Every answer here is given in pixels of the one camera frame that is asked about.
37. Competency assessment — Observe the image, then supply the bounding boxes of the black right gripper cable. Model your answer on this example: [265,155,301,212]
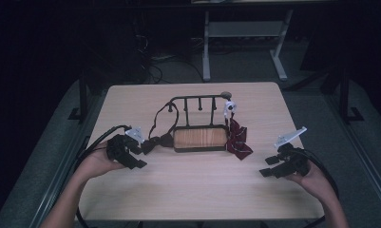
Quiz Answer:
[292,147,340,228]

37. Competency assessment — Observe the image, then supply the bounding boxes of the grey metal rail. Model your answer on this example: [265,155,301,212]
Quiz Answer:
[29,91,107,228]
[324,94,381,209]

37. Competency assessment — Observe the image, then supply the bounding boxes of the black metal post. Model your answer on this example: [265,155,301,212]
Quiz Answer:
[337,66,366,125]
[67,70,91,124]

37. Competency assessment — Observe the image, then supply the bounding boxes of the dark red striped bow tie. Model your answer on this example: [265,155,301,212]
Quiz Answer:
[222,100,255,162]

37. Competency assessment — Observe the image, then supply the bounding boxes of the black bow tie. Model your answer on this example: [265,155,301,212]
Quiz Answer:
[140,101,181,156]

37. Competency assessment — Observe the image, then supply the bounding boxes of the person's left hand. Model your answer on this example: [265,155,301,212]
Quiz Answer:
[77,140,126,183]

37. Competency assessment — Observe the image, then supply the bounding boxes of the black hook rack wooden tray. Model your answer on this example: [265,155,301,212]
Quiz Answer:
[167,92,234,154]

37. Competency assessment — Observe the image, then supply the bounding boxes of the black floor cables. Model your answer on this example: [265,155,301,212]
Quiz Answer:
[133,31,205,86]

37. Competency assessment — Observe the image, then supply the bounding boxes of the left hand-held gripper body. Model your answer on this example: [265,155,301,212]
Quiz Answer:
[105,126,145,166]

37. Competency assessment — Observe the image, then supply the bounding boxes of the grey metal desk frame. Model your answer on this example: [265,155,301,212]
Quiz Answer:
[201,9,295,83]

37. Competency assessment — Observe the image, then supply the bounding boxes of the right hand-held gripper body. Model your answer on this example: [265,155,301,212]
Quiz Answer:
[273,125,311,179]

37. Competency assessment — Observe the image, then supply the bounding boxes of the person's right hand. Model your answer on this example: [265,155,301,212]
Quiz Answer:
[285,160,335,204]

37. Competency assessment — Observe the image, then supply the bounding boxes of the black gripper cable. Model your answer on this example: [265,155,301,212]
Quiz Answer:
[292,147,340,228]
[73,124,133,228]

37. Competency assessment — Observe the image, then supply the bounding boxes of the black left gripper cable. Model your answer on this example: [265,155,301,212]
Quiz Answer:
[73,124,133,228]

